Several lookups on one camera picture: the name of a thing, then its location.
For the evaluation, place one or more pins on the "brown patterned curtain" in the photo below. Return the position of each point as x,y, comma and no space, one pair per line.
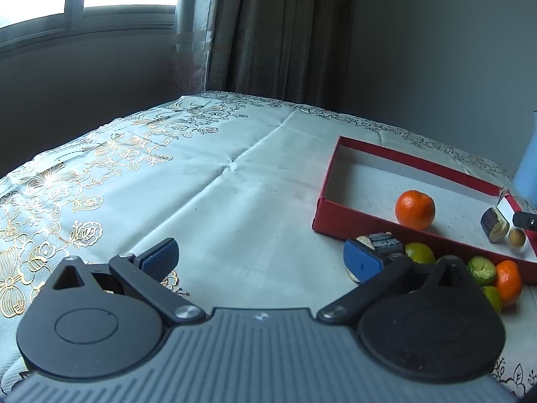
285,33

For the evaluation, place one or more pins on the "orange mandarin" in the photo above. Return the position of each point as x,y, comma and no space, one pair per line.
415,210
508,282

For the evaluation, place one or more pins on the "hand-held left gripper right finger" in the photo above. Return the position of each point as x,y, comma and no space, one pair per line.
360,260

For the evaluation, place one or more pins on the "light blue container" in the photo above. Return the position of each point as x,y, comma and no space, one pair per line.
527,163

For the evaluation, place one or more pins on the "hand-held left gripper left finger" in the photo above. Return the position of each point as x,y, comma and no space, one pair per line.
161,258

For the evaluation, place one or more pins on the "window with grey frame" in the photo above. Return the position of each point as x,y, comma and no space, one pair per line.
84,4

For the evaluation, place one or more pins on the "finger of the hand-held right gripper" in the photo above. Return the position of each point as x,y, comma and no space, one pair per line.
526,220

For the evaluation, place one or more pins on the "red cardboard box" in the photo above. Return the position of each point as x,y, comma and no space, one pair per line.
369,184

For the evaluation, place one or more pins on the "sheer light curtain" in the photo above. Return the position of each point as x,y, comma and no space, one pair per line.
193,29

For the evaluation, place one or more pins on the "dark sugarcane piece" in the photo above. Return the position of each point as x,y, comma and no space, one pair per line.
495,223
384,241

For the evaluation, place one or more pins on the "green citrus fruit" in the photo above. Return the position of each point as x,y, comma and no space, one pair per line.
419,252
481,269
492,298

